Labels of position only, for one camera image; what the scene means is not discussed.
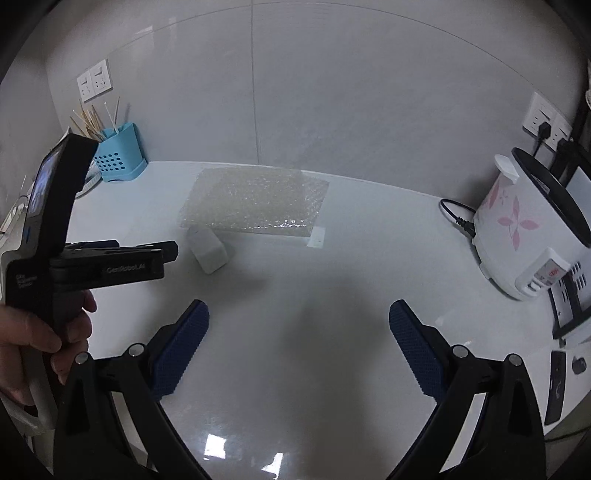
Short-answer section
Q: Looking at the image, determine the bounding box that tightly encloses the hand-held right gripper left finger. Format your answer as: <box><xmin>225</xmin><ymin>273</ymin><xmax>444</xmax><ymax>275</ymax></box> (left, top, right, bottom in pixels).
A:
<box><xmin>54</xmin><ymin>299</ymin><xmax>211</xmax><ymax>480</ymax></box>

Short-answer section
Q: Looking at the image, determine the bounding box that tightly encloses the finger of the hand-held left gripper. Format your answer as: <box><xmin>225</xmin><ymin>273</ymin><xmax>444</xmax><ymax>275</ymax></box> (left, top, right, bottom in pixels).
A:
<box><xmin>64</xmin><ymin>240</ymin><xmax>179</xmax><ymax>266</ymax></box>

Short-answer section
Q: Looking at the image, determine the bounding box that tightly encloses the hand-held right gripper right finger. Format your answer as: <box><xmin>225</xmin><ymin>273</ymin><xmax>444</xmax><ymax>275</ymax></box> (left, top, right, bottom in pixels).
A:
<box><xmin>389</xmin><ymin>299</ymin><xmax>548</xmax><ymax>480</ymax></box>

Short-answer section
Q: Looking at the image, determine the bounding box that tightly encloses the person's left hand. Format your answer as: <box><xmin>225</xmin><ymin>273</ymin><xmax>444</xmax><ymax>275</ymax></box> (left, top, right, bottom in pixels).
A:
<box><xmin>0</xmin><ymin>292</ymin><xmax>99</xmax><ymax>407</ymax></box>

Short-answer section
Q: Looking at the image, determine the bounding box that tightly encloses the white ribbed plate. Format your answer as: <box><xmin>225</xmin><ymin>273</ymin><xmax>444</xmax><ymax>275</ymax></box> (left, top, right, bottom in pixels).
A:
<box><xmin>74</xmin><ymin>164</ymin><xmax>100</xmax><ymax>198</ymax></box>

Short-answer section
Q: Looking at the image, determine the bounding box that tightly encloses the small white box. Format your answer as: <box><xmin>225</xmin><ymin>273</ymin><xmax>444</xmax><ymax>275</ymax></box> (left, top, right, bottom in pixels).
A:
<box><xmin>190</xmin><ymin>226</ymin><xmax>228</xmax><ymax>274</ymax></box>

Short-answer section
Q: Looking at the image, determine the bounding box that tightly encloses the blue plastic utensil holder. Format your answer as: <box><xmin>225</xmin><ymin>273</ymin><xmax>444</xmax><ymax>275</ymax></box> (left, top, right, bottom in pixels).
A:
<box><xmin>90</xmin><ymin>122</ymin><xmax>149</xmax><ymax>183</ymax></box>

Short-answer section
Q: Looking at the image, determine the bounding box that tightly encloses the bundle of wooden chopsticks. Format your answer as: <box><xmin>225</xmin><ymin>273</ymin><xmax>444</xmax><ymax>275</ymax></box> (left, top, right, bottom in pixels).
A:
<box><xmin>69</xmin><ymin>95</ymin><xmax>122</xmax><ymax>141</ymax></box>

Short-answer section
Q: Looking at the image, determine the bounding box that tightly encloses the clear bubble wrap sheet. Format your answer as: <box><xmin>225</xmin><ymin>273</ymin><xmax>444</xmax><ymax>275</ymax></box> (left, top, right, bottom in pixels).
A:
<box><xmin>178</xmin><ymin>167</ymin><xmax>329</xmax><ymax>240</ymax></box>

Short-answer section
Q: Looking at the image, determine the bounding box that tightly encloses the black remote control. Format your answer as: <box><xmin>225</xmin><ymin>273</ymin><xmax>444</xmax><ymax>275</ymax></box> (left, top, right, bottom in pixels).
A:
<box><xmin>544</xmin><ymin>350</ymin><xmax>568</xmax><ymax>426</ymax></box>

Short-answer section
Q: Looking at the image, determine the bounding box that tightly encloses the white floral rice cooker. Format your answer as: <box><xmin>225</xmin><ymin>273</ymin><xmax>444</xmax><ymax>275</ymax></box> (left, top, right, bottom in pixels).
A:
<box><xmin>472</xmin><ymin>148</ymin><xmax>591</xmax><ymax>302</ymax></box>

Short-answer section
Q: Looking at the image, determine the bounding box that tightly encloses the black power plug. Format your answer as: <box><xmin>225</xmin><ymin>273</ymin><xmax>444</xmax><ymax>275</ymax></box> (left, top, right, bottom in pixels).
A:
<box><xmin>533</xmin><ymin>121</ymin><xmax>553</xmax><ymax>155</ymax></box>

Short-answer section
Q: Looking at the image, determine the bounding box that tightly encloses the white double wall outlet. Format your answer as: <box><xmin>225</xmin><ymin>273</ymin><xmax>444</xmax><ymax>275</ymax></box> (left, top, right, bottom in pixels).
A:
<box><xmin>76</xmin><ymin>60</ymin><xmax>114</xmax><ymax>103</ymax></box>

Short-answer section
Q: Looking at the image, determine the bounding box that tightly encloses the black rice cooker cable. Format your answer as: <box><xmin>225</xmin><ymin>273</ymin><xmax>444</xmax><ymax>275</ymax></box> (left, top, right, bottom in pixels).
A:
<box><xmin>438</xmin><ymin>198</ymin><xmax>478</xmax><ymax>238</ymax></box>

